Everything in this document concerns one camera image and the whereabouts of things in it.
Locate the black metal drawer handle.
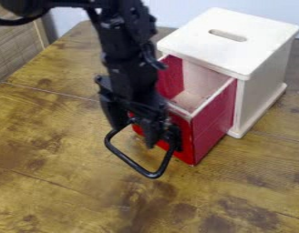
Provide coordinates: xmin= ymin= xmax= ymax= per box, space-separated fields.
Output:
xmin=102 ymin=120 xmax=181 ymax=179

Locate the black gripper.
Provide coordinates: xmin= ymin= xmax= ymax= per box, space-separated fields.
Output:
xmin=94 ymin=53 xmax=169 ymax=148

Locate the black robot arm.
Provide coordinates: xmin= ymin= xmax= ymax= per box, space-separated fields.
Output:
xmin=0 ymin=0 xmax=166 ymax=147

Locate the white wooden box cabinet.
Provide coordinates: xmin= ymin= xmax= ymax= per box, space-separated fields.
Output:
xmin=157 ymin=8 xmax=299 ymax=138

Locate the red wooden drawer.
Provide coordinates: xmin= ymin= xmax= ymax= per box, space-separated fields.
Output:
xmin=129 ymin=54 xmax=237 ymax=167

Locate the black cable loop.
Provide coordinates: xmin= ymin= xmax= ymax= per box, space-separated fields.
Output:
xmin=138 ymin=40 xmax=169 ymax=71

